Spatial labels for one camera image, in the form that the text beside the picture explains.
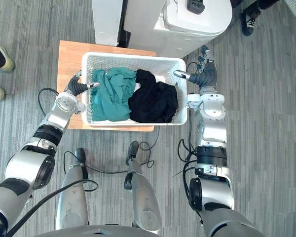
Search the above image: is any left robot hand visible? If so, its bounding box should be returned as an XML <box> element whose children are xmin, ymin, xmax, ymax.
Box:
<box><xmin>64</xmin><ymin>70</ymin><xmax>101</xmax><ymax>97</ymax></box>

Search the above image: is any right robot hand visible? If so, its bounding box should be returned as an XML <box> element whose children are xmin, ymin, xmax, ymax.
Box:
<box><xmin>174</xmin><ymin>45</ymin><xmax>218</xmax><ymax>88</ymax></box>

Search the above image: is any teal cloth garment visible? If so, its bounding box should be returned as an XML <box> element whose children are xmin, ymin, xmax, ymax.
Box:
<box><xmin>90</xmin><ymin>66</ymin><xmax>137</xmax><ymax>122</ymax></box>

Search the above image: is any black cloth garment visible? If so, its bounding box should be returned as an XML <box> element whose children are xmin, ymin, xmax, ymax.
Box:
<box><xmin>127</xmin><ymin>69</ymin><xmax>179</xmax><ymax>123</ymax></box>

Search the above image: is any white perforated laundry basket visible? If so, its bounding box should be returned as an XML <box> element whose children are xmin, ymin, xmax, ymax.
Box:
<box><xmin>81</xmin><ymin>51</ymin><xmax>188</xmax><ymax>127</ymax></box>

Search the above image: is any white washing machine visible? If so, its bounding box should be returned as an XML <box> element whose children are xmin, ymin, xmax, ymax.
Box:
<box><xmin>124</xmin><ymin>0</ymin><xmax>234</xmax><ymax>58</ymax></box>

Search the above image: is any small wooden table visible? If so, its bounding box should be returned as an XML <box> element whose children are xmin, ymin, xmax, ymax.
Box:
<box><xmin>56</xmin><ymin>40</ymin><xmax>157</xmax><ymax>132</ymax></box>

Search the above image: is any black remote controller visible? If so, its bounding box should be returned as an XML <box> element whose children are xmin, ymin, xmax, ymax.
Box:
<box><xmin>186</xmin><ymin>0</ymin><xmax>204</xmax><ymax>15</ymax></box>

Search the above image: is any person's foot dark shoe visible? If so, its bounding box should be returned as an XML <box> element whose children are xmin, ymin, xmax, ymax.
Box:
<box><xmin>239</xmin><ymin>7</ymin><xmax>261</xmax><ymax>37</ymax></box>

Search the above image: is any white cabinet panel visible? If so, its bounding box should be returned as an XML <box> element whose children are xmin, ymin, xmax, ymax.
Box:
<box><xmin>91</xmin><ymin>0</ymin><xmax>124</xmax><ymax>47</ymax></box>

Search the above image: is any silver left robot leg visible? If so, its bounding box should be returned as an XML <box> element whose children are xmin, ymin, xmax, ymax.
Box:
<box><xmin>55</xmin><ymin>148</ymin><xmax>89</xmax><ymax>230</ymax></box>

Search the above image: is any silver robot leg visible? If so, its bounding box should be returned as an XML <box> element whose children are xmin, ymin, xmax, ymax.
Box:
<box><xmin>124</xmin><ymin>141</ymin><xmax>163</xmax><ymax>233</ymax></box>
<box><xmin>55</xmin><ymin>148</ymin><xmax>89</xmax><ymax>230</ymax></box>

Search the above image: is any silver right robot leg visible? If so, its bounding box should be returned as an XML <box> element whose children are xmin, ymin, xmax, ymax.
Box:
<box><xmin>124</xmin><ymin>141</ymin><xmax>163</xmax><ymax>233</ymax></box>

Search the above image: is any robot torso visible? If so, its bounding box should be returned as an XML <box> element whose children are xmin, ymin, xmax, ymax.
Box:
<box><xmin>32</xmin><ymin>224</ymin><xmax>163</xmax><ymax>237</ymax></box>

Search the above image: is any black cable on floor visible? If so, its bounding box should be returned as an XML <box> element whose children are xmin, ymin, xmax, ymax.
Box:
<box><xmin>63</xmin><ymin>127</ymin><xmax>161</xmax><ymax>175</ymax></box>

